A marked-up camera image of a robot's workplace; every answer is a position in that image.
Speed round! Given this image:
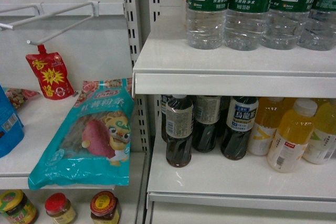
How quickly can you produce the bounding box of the Suntory oolong tea bottle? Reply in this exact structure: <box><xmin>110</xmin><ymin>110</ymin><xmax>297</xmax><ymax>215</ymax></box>
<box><xmin>220</xmin><ymin>96</ymin><xmax>259</xmax><ymax>160</ymax></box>

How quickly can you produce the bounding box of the red sauce pouch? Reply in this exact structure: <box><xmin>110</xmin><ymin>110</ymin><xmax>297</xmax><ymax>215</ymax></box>
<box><xmin>26</xmin><ymin>44</ymin><xmax>75</xmax><ymax>100</ymax></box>

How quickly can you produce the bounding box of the dark oolong tea bottle left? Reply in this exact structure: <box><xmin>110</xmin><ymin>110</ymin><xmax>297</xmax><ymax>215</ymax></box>
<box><xmin>165</xmin><ymin>94</ymin><xmax>194</xmax><ymax>167</ymax></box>

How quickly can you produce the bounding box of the yellow vitamin drink bottle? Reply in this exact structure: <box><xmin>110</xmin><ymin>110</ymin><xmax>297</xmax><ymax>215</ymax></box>
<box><xmin>267</xmin><ymin>98</ymin><xmax>318</xmax><ymax>173</ymax></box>

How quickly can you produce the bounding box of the teal sweet potato noodle bag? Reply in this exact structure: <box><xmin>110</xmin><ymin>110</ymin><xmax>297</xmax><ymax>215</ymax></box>
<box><xmin>28</xmin><ymin>78</ymin><xmax>134</xmax><ymax>190</ymax></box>

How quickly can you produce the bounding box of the red lid sauce jar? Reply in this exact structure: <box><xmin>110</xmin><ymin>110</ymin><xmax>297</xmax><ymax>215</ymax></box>
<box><xmin>45</xmin><ymin>193</ymin><xmax>77</xmax><ymax>224</ymax></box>

